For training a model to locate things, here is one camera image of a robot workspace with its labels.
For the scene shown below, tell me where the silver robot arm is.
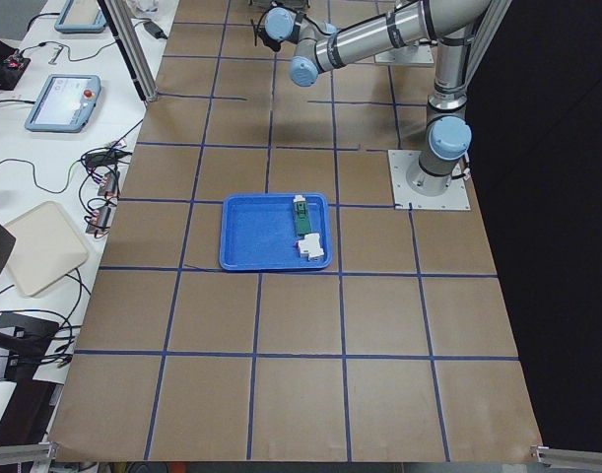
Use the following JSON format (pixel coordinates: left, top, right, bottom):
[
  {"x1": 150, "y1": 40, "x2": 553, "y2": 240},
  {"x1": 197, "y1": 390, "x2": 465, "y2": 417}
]
[{"x1": 252, "y1": 1, "x2": 490, "y2": 196}]

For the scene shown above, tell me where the green circuit board module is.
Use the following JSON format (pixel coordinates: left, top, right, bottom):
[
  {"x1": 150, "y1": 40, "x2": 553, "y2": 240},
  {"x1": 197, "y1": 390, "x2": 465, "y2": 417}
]
[{"x1": 293, "y1": 194, "x2": 311, "y2": 237}]

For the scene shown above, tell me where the white plastic connector block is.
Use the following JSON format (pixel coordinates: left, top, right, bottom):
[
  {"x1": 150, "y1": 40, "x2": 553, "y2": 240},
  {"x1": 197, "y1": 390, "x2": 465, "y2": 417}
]
[{"x1": 296, "y1": 233, "x2": 325, "y2": 261}]

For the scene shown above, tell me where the blue plastic tray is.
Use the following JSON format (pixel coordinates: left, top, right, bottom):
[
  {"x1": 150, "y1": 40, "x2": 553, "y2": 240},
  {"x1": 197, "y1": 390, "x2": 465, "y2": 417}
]
[{"x1": 219, "y1": 193, "x2": 334, "y2": 272}]

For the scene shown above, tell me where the black power adapter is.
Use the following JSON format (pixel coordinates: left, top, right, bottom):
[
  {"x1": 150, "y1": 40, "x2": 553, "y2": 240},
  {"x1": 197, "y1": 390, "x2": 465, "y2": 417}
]
[{"x1": 143, "y1": 21, "x2": 167, "y2": 39}]

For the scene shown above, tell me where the beige plastic tray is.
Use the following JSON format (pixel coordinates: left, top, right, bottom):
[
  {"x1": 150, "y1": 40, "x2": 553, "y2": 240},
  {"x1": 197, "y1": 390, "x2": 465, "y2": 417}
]
[{"x1": 4, "y1": 201, "x2": 89, "y2": 297}]

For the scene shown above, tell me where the near teach pendant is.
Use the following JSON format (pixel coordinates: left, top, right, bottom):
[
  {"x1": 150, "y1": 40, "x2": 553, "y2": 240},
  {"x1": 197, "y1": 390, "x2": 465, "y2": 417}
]
[{"x1": 25, "y1": 74, "x2": 101, "y2": 133}]

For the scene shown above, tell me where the teach pendant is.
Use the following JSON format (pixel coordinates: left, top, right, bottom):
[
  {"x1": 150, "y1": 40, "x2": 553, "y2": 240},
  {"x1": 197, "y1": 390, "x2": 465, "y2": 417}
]
[
  {"x1": 54, "y1": 0, "x2": 106, "y2": 34},
  {"x1": 25, "y1": 74, "x2": 101, "y2": 133}
]

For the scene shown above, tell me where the far teach pendant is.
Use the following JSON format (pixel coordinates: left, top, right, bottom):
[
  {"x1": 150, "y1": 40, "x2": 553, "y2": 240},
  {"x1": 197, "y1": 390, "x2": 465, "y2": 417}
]
[{"x1": 54, "y1": 0, "x2": 106, "y2": 34}]

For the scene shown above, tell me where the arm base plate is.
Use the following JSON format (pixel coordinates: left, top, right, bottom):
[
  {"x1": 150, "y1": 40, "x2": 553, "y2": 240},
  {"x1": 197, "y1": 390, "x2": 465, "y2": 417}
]
[
  {"x1": 374, "y1": 41, "x2": 435, "y2": 68},
  {"x1": 388, "y1": 150, "x2": 471, "y2": 211}
]

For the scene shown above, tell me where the silver wire mesh shelf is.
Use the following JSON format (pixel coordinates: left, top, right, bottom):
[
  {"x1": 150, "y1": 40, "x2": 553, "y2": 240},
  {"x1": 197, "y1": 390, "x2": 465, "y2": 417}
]
[{"x1": 248, "y1": 0, "x2": 310, "y2": 10}]

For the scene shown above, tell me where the aluminium frame post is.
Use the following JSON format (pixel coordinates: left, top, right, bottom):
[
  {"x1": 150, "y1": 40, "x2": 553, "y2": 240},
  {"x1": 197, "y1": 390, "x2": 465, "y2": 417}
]
[{"x1": 98, "y1": 0, "x2": 158, "y2": 103}]

